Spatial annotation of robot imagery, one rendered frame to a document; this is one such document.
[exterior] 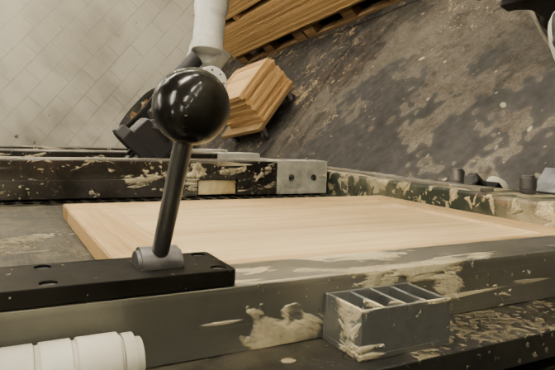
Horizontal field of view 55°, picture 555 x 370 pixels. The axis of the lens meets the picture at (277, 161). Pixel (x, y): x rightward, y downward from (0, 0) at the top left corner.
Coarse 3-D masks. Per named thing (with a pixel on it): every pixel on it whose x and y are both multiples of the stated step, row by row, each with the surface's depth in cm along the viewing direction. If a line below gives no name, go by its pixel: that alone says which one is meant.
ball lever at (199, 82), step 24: (192, 72) 25; (168, 96) 24; (192, 96) 24; (216, 96) 25; (168, 120) 24; (192, 120) 24; (216, 120) 25; (192, 144) 26; (168, 168) 28; (168, 192) 28; (168, 216) 29; (168, 240) 30; (144, 264) 30; (168, 264) 30
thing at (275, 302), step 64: (320, 256) 39; (384, 256) 40; (448, 256) 41; (512, 256) 42; (0, 320) 25; (64, 320) 26; (128, 320) 28; (192, 320) 30; (256, 320) 32; (320, 320) 34
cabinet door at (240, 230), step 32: (96, 224) 60; (128, 224) 61; (192, 224) 64; (224, 224) 65; (256, 224) 66; (288, 224) 67; (320, 224) 68; (352, 224) 69; (384, 224) 70; (416, 224) 71; (448, 224) 72; (480, 224) 73; (512, 224) 72; (96, 256) 51; (128, 256) 46; (224, 256) 48; (256, 256) 49; (288, 256) 48
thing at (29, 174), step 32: (0, 160) 87; (32, 160) 89; (64, 160) 92; (96, 160) 94; (128, 160) 97; (160, 160) 100; (192, 160) 103; (224, 160) 106; (256, 160) 110; (288, 160) 113; (320, 160) 118; (0, 192) 87; (32, 192) 90; (64, 192) 92; (96, 192) 94; (128, 192) 97; (160, 192) 100; (192, 192) 103; (256, 192) 109; (288, 192) 113; (320, 192) 117
